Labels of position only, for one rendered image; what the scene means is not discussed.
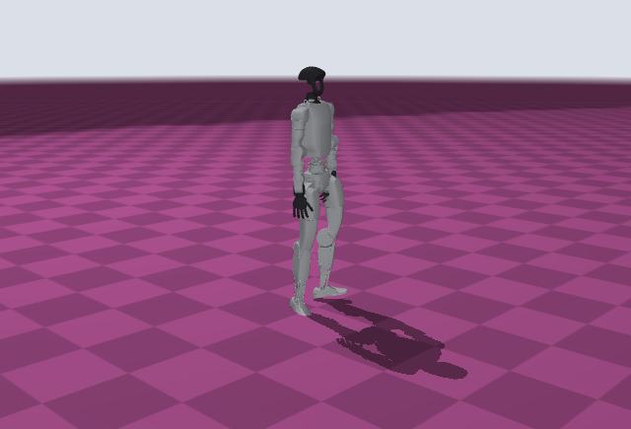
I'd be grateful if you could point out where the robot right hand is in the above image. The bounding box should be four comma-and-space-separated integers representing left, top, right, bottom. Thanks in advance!
293, 184, 313, 219

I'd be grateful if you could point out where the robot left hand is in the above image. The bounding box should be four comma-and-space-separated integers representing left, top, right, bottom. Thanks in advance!
319, 171, 336, 202

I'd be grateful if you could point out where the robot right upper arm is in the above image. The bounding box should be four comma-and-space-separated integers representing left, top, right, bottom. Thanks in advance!
291, 107, 310, 158

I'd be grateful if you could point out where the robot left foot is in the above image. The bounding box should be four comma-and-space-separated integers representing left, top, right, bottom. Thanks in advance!
313, 285, 348, 299

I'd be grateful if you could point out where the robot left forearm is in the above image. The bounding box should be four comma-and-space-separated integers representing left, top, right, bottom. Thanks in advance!
325, 145, 338, 175

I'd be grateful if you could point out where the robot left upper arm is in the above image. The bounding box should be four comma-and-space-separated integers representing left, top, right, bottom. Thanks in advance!
328, 103, 339, 149

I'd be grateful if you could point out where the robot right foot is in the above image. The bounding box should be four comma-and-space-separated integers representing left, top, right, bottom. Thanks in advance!
290, 297, 312, 316

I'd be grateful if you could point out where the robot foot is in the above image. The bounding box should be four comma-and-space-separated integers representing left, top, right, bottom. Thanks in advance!
290, 297, 312, 316
313, 285, 348, 299

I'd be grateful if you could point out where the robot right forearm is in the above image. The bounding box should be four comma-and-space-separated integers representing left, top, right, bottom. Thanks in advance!
291, 146, 305, 193

